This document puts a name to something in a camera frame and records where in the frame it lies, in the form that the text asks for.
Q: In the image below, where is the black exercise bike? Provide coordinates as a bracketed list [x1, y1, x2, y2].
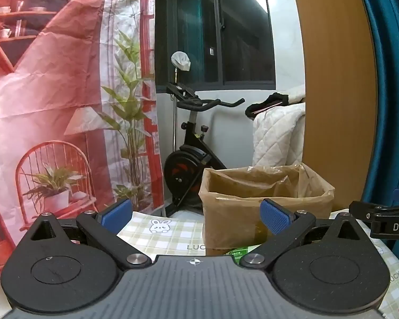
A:
[163, 81, 246, 219]

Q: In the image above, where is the dark framed window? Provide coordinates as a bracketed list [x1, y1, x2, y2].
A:
[155, 0, 276, 91]

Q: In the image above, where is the white quilted blanket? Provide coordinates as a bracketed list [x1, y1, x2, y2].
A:
[252, 85, 307, 167]

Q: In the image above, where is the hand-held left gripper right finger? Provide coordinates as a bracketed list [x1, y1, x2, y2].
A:
[239, 198, 375, 270]

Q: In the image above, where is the green snack packet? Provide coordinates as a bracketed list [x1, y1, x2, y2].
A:
[224, 244, 264, 260]

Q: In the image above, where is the brown cardboard box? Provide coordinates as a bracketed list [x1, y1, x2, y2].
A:
[199, 163, 336, 258]

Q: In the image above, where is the wooden board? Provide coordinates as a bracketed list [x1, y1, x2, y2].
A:
[289, 0, 378, 212]

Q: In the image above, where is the red printed backdrop cloth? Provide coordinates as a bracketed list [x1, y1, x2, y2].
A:
[0, 0, 165, 270]

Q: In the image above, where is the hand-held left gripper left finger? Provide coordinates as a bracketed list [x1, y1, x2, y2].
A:
[17, 198, 152, 270]

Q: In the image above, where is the metal stand pole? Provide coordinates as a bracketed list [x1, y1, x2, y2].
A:
[172, 68, 179, 160]

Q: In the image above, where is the white cloth cap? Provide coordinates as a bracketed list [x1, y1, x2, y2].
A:
[171, 51, 191, 72]

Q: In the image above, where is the checkered tablecloth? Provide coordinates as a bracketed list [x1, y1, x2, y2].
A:
[0, 208, 399, 319]

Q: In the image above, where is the black garment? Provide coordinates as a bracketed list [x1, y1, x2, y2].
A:
[245, 94, 289, 121]

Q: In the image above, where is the teal curtain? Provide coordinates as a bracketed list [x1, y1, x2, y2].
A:
[352, 0, 399, 266]

